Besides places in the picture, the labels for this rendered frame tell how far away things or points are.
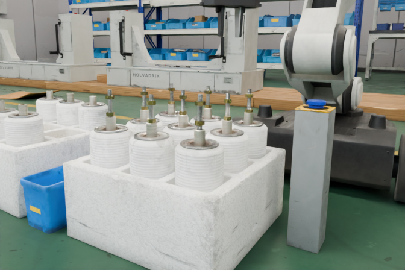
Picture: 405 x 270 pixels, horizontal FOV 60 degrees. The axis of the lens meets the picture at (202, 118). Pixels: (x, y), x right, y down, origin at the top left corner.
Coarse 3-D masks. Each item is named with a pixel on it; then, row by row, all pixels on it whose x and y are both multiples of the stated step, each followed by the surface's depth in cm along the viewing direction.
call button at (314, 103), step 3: (309, 99) 76; (312, 99) 76; (315, 99) 76; (318, 99) 76; (306, 102) 75; (309, 102) 74; (312, 102) 73; (315, 102) 73; (318, 102) 73; (321, 102) 73; (324, 102) 73; (309, 105) 74; (312, 105) 74; (315, 105) 73; (318, 105) 73; (321, 105) 73
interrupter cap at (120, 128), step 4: (96, 128) 80; (100, 128) 80; (104, 128) 81; (116, 128) 82; (120, 128) 81; (124, 128) 80; (96, 132) 78; (100, 132) 77; (104, 132) 77; (108, 132) 77; (112, 132) 77; (116, 132) 77; (120, 132) 78
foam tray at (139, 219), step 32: (256, 160) 82; (96, 192) 75; (128, 192) 70; (160, 192) 65; (192, 192) 63; (224, 192) 63; (256, 192) 77; (96, 224) 76; (128, 224) 71; (160, 224) 67; (192, 224) 63; (224, 224) 64; (256, 224) 80; (128, 256) 73; (160, 256) 68; (192, 256) 64; (224, 256) 66
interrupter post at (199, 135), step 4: (196, 128) 69; (196, 132) 67; (200, 132) 67; (204, 132) 68; (196, 136) 67; (200, 136) 67; (204, 136) 68; (196, 140) 67; (200, 140) 67; (204, 140) 68; (196, 144) 68; (200, 144) 67; (204, 144) 68
